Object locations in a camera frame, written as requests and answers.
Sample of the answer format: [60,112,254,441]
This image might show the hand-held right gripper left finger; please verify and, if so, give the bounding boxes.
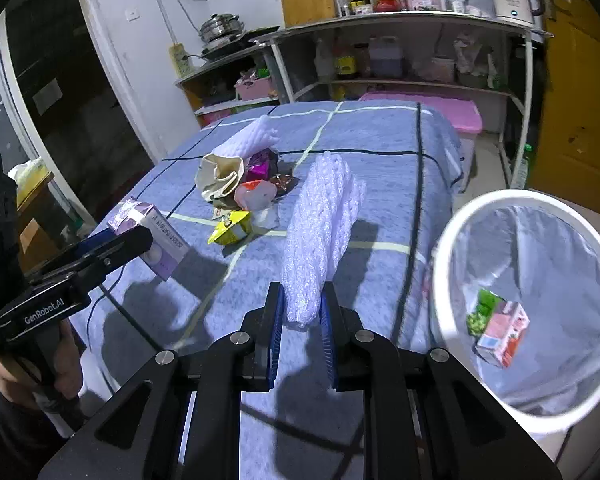
[37,281,286,480]

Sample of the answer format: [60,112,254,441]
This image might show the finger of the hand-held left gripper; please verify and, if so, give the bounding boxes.
[72,231,131,262]
[26,227,154,288]

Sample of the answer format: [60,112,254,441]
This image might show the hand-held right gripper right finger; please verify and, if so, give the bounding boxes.
[320,282,563,480]

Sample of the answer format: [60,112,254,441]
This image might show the purple drink carton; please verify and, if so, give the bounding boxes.
[107,201,191,281]

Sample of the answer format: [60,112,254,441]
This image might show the long white foam net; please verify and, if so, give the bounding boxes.
[281,151,367,332]

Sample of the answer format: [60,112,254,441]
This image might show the white round waste bin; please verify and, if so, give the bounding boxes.
[426,189,600,466]

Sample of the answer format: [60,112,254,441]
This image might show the brown snack wrapper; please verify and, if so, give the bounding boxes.
[269,172,298,193]

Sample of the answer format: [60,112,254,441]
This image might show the person's left hand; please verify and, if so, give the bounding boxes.
[0,320,87,403]

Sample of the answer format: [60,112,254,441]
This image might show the yellow wrapper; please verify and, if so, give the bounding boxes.
[208,210,253,246]

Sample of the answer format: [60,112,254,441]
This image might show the beige paper bag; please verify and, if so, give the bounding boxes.
[195,152,244,208]

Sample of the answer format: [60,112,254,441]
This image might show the clear cup with pink lid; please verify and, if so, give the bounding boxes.
[234,179,281,231]

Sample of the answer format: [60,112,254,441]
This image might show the magenta snack wrapper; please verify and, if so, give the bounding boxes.
[244,150,276,183]

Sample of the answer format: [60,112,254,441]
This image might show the green wrapper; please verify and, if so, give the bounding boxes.
[467,289,506,336]

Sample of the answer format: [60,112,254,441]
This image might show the short white foam net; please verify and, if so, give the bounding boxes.
[215,115,280,161]

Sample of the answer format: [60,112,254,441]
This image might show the pink drink carton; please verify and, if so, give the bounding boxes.
[475,300,531,370]

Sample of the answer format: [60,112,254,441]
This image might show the yellow power strip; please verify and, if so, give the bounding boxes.
[169,44,192,80]

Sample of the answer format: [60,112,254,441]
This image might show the small metal shelf rack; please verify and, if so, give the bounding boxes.
[175,35,281,128]

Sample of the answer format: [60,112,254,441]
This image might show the pink plastic basket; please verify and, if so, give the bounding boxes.
[235,77,276,102]

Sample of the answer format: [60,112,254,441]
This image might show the black induction cooker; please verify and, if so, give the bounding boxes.
[200,27,281,58]

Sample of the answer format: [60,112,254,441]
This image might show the steel steamer pot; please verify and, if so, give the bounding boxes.
[199,12,245,43]

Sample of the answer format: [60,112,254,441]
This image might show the pink storage box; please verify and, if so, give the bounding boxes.
[358,91,482,191]

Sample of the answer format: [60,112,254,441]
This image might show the white plastic bottle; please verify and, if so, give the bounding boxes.
[314,37,333,81]

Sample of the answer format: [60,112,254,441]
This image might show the yellow label oil bottle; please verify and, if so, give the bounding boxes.
[335,42,357,80]

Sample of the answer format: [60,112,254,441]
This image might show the purple plastic jug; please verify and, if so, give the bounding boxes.
[368,36,403,78]

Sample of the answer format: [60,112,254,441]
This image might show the pink plastic bag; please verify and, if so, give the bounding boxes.
[420,55,456,83]

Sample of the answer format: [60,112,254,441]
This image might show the crumpled plastic bags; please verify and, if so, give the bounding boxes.
[455,35,501,88]

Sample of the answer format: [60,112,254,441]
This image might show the large metal shelf rack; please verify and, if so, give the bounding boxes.
[270,10,553,191]

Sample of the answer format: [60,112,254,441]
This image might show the yellow wooden door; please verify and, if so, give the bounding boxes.
[525,0,600,201]

